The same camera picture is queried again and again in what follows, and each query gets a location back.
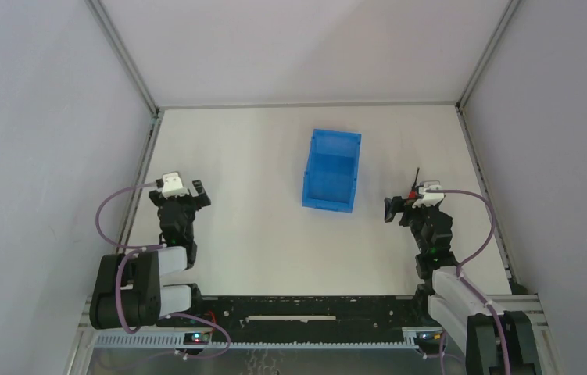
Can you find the blue plastic bin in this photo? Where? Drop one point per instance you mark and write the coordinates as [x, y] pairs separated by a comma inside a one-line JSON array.
[[330, 178]]

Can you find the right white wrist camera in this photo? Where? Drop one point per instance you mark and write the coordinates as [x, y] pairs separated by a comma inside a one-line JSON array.
[[428, 194]]

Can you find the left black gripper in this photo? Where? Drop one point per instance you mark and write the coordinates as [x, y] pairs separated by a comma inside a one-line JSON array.
[[184, 199]]

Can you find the grey cable duct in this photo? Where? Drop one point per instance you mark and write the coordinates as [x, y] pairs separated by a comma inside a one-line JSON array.
[[181, 339]]

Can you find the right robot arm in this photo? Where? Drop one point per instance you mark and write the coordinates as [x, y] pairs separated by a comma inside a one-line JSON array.
[[493, 339]]

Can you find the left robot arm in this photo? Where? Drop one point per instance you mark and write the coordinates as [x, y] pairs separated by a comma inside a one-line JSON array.
[[128, 291]]

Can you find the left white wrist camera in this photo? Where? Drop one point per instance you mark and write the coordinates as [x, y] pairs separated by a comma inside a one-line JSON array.
[[171, 185]]

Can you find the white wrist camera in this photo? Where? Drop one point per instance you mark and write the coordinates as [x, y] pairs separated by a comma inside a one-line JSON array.
[[428, 194], [171, 185]]

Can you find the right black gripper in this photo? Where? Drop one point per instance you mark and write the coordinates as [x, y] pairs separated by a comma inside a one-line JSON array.
[[406, 208]]

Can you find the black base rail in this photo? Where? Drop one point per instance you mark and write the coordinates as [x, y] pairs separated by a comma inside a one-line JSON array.
[[315, 317]]

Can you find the red black screwdriver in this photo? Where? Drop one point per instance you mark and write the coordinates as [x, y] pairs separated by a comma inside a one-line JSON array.
[[413, 190]]

